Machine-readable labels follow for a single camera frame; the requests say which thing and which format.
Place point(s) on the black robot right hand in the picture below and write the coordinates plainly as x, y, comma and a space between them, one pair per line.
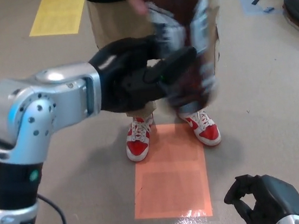
269, 198

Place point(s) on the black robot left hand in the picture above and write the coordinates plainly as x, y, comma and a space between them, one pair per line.
125, 74

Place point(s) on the brown protein shake bottle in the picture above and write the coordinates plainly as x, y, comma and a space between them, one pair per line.
182, 23

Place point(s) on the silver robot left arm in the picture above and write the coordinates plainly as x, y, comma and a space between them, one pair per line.
42, 103

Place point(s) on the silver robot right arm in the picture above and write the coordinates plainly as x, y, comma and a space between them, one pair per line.
291, 220

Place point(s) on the khaki cargo trousers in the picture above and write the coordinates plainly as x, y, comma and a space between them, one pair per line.
111, 21

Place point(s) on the red white sneaker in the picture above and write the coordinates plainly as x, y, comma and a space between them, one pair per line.
206, 132
137, 146

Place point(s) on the yellow paper sheet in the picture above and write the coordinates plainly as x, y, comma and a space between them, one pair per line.
55, 15

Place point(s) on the orange paper sheet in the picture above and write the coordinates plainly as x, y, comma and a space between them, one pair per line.
172, 188

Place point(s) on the small blue tape scrap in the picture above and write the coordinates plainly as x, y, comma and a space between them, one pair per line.
268, 9

